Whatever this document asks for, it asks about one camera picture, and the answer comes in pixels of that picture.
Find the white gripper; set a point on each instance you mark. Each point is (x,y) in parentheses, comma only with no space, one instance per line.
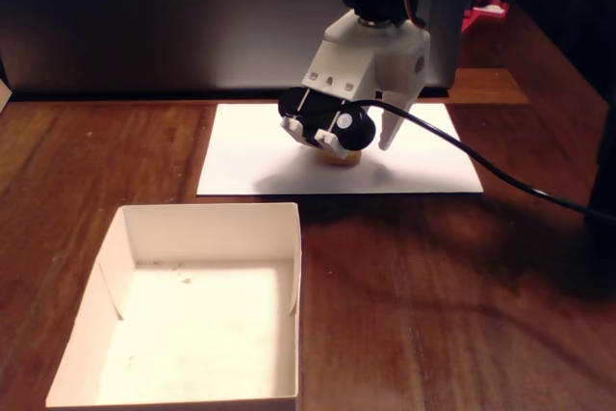
(358,61)

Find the round mini cookie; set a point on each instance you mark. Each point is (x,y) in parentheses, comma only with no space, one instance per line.
(353,160)

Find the white cardboard box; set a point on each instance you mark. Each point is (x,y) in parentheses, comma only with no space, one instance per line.
(192,334)

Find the white paper sheet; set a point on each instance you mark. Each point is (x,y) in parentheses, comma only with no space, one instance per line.
(240,151)

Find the red plastic clamp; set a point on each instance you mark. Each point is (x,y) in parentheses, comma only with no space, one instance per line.
(486,14)

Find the white card edge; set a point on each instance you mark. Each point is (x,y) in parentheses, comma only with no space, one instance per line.
(4,93)

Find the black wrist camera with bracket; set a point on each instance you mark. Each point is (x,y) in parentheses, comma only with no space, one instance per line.
(356,134)

